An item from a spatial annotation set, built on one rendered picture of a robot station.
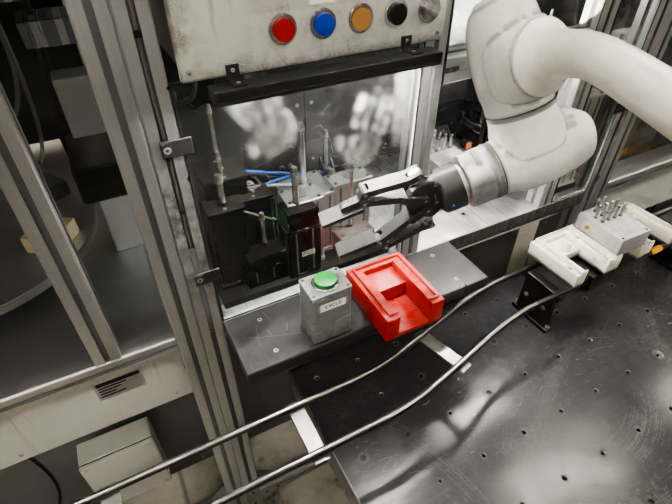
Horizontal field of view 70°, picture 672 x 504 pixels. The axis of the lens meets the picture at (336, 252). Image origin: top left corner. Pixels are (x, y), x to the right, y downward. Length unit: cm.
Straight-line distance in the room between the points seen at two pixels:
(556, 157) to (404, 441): 62
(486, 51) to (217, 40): 36
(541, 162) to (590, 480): 63
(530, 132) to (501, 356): 62
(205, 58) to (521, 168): 47
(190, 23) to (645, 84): 53
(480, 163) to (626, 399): 70
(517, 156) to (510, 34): 17
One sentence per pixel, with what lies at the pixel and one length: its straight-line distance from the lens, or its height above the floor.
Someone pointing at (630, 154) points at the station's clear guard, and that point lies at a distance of 157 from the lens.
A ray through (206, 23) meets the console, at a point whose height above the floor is 144.
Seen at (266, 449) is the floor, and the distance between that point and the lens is 182.
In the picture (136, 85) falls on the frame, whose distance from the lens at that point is 69.
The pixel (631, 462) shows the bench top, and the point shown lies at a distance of 118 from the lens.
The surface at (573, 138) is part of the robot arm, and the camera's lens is 80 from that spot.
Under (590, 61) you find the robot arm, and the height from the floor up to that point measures 142.
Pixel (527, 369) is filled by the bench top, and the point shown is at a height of 68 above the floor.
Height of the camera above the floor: 160
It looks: 40 degrees down
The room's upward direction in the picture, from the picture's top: straight up
